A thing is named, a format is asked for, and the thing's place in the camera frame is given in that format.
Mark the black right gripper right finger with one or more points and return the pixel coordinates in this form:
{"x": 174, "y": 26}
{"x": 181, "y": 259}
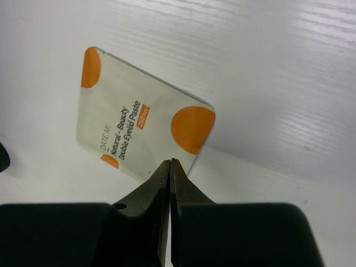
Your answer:
{"x": 204, "y": 233}

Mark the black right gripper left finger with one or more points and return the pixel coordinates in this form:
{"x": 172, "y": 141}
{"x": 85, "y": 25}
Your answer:
{"x": 130, "y": 232}

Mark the white orange eyelid paste packet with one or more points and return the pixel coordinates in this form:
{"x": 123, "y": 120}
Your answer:
{"x": 134, "y": 121}

